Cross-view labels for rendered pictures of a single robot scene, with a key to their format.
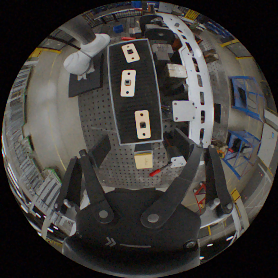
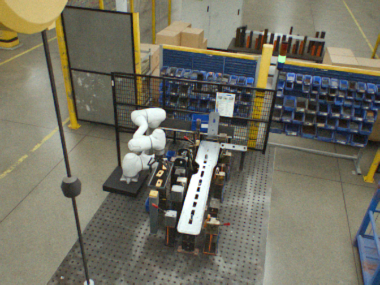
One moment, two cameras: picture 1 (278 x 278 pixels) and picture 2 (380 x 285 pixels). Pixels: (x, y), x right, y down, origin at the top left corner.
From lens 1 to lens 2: 2.94 m
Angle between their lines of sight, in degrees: 78
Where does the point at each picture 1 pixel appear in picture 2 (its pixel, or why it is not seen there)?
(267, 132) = not seen: outside the picture
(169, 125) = (177, 236)
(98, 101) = (126, 204)
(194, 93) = (191, 194)
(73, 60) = (134, 159)
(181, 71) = (183, 180)
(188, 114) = (178, 189)
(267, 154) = not seen: outside the picture
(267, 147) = not seen: outside the picture
